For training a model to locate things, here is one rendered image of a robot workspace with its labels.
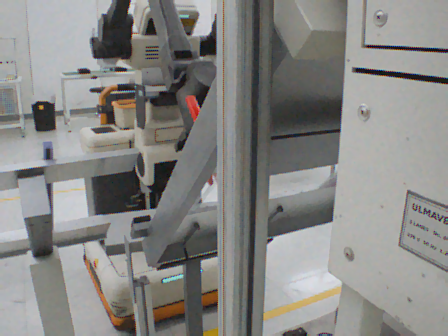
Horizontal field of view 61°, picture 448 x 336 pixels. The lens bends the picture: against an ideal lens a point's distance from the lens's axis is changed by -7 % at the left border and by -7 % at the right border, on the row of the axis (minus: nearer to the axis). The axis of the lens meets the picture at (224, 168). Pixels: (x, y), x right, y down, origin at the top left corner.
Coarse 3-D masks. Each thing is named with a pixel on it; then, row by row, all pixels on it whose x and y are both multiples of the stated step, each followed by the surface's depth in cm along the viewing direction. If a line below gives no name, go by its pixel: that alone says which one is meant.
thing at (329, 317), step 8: (384, 312) 85; (312, 320) 84; (320, 320) 84; (328, 320) 84; (384, 320) 83; (392, 320) 83; (288, 328) 82; (296, 328) 82; (304, 328) 82; (312, 328) 81; (320, 328) 81; (328, 328) 81; (400, 328) 80
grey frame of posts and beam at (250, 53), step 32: (256, 0) 35; (256, 32) 35; (256, 64) 36; (256, 96) 37; (256, 128) 38; (256, 160) 38; (256, 192) 39; (256, 224) 40; (256, 256) 41; (256, 288) 43; (256, 320) 44
